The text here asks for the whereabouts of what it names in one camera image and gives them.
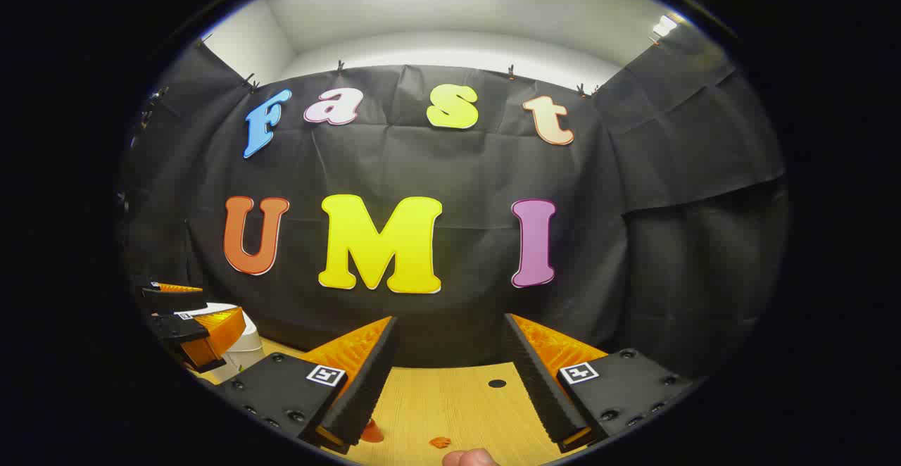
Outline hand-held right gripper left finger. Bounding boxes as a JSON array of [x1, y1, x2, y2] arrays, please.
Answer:
[[215, 316, 398, 454]]

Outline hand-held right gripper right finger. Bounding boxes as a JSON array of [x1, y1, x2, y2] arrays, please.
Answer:
[[503, 313, 699, 453]]

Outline white desktop garbage bin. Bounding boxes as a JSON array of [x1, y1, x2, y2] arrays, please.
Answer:
[[197, 302, 265, 384]]

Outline wooden desktop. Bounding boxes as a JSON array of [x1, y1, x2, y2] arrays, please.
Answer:
[[190, 336, 606, 466]]

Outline black backdrop cloth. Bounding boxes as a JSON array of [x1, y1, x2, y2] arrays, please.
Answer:
[[120, 26, 788, 382]]

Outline row of black cloth clips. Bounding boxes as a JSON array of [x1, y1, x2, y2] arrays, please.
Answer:
[[197, 33, 603, 97]]

